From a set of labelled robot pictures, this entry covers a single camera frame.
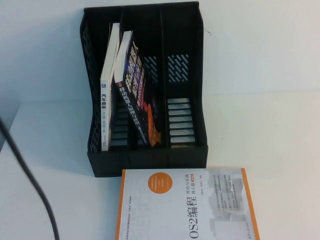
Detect white car suspension book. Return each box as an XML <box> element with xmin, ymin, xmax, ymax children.
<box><xmin>99</xmin><ymin>22</ymin><xmax>121</xmax><ymax>152</ymax></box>

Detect dark mobile robot book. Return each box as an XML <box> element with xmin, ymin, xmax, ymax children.
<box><xmin>113</xmin><ymin>30</ymin><xmax>164</xmax><ymax>148</ymax></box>

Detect black three-slot book stand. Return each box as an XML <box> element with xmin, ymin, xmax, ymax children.
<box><xmin>79</xmin><ymin>1</ymin><xmax>210</xmax><ymax>178</ymax></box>

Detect orange-edged ROS2 programming book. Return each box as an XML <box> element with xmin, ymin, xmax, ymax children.
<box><xmin>114</xmin><ymin>167</ymin><xmax>261</xmax><ymax>240</ymax></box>

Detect thick black left camera cable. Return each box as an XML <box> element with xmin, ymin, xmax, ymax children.
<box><xmin>0</xmin><ymin>116</ymin><xmax>60</xmax><ymax>240</ymax></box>

